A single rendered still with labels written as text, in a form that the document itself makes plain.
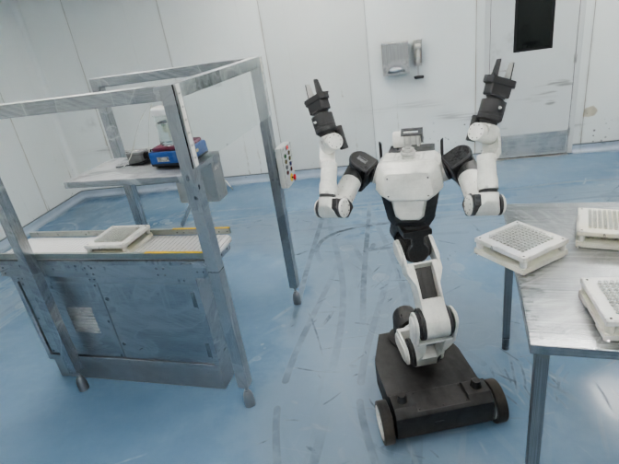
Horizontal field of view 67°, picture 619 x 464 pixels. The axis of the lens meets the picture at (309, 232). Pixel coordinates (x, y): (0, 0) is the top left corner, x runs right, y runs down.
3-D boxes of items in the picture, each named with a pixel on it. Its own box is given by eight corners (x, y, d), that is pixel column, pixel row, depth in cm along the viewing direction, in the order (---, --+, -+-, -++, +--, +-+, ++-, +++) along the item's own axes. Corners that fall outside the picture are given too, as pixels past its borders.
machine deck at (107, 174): (220, 157, 231) (218, 150, 229) (183, 184, 198) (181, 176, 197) (115, 165, 248) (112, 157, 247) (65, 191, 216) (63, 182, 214)
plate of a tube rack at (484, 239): (568, 243, 180) (569, 238, 179) (523, 263, 171) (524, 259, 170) (517, 224, 200) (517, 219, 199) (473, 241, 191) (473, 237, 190)
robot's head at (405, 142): (395, 150, 198) (393, 130, 194) (419, 149, 194) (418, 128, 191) (393, 155, 192) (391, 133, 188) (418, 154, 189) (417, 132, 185)
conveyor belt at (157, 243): (232, 242, 246) (230, 234, 244) (212, 266, 224) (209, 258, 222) (30, 245, 284) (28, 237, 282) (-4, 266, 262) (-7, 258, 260)
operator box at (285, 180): (296, 179, 310) (289, 141, 299) (288, 188, 295) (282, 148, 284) (287, 179, 311) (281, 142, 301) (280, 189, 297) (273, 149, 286)
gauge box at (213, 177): (227, 193, 239) (219, 156, 231) (219, 201, 230) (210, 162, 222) (190, 195, 245) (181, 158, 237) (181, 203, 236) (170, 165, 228)
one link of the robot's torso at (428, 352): (397, 345, 241) (408, 305, 202) (435, 338, 242) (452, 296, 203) (405, 375, 233) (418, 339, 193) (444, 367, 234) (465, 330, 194)
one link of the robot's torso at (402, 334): (395, 345, 248) (393, 325, 242) (431, 339, 249) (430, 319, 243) (406, 371, 229) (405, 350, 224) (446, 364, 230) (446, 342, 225)
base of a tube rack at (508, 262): (567, 254, 182) (568, 249, 181) (523, 275, 173) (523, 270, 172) (516, 234, 202) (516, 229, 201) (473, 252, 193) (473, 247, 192)
